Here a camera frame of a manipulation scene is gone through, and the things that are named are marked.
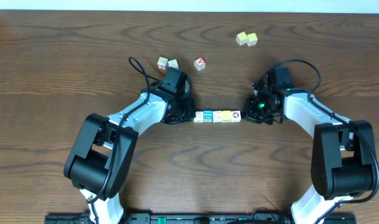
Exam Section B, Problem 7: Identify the white block letter B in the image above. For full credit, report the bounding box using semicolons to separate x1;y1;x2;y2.
194;111;204;123

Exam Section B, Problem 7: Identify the blue top wooden block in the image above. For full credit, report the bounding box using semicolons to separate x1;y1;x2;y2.
203;110;213;123

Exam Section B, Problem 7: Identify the brown circle wooden block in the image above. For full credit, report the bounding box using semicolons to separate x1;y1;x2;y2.
231;111;241;123

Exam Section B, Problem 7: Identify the white green wooden block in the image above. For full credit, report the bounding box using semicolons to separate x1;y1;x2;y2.
212;111;223;123

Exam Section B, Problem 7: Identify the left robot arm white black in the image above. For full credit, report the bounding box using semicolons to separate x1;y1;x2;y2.
63;82;195;223

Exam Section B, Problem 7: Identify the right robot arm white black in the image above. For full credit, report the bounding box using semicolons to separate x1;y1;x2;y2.
243;81;379;223

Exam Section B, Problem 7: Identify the white letter wooden block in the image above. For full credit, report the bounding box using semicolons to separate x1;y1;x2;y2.
167;59;179;69

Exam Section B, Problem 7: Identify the red letter A block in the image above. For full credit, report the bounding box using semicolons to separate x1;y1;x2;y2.
194;57;207;71

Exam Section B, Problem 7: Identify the white red wooden block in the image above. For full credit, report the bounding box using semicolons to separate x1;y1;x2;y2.
157;57;169;70

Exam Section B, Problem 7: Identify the pale yellow far block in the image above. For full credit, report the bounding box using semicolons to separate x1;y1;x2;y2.
236;32;248;45

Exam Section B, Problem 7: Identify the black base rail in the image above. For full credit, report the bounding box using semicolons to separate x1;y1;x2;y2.
44;208;357;224

